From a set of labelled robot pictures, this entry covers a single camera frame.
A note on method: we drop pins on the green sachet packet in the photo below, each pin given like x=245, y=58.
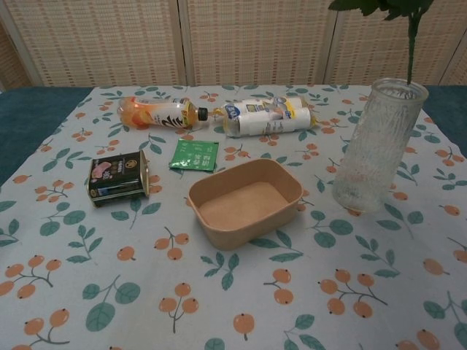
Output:
x=195, y=156

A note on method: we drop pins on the floral fruit print tablecloth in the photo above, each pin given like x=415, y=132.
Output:
x=233, y=273

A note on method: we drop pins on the white labelled drink bottle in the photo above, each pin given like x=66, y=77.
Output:
x=266, y=114

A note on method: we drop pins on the woven folding screen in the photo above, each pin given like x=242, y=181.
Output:
x=233, y=40

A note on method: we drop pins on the pink artificial flower bouquet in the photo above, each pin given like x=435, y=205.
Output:
x=411, y=36

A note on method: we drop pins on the textured clear glass vase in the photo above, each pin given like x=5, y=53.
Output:
x=376, y=153

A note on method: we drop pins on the orange juice plastic bottle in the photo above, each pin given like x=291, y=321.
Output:
x=153, y=114

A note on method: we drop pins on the black luncheon meat can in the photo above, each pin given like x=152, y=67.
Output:
x=116, y=178

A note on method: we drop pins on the brown paper food box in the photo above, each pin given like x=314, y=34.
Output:
x=241, y=211

